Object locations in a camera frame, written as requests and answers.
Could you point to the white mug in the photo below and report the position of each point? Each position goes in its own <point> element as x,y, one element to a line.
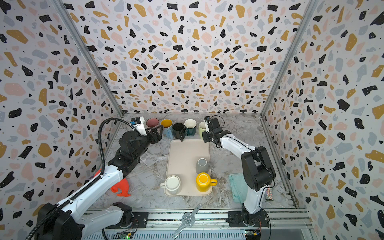
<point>172,185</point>

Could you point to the grey mug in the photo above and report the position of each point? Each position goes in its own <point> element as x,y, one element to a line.
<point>202,166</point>

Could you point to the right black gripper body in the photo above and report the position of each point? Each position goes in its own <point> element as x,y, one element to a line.
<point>210,133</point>

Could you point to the glitter filled glass tube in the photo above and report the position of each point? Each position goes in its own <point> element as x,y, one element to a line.
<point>269,194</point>

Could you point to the light green mug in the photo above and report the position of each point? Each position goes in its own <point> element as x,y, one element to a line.
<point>202,129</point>

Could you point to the pink mug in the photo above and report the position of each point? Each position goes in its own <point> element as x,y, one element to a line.
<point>152,122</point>

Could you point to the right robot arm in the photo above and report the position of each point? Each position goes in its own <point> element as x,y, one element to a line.
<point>258,170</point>

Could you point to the blue butterfly mug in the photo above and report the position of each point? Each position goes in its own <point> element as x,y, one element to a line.
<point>167,128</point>

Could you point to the yellow mug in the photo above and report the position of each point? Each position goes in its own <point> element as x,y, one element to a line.
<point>204,182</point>

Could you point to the black mug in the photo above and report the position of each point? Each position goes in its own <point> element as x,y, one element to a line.
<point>179,131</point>

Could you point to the red shark toy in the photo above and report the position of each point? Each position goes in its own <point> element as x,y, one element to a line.
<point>121,187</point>

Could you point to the beige plastic tray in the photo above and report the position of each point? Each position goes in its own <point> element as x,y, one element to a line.
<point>182,161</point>

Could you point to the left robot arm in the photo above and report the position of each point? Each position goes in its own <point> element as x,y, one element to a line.
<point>66,220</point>

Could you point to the dark green mug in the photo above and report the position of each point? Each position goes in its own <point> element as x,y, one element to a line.
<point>191,127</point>

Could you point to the metal perforated bracket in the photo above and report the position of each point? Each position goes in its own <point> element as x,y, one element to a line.
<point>188,220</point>

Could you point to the light green cloth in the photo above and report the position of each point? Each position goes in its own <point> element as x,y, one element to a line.
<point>239,187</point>

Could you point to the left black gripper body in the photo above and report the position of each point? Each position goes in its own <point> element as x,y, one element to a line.
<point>154,135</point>

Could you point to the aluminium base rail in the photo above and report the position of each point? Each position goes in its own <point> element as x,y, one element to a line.
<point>208,224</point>

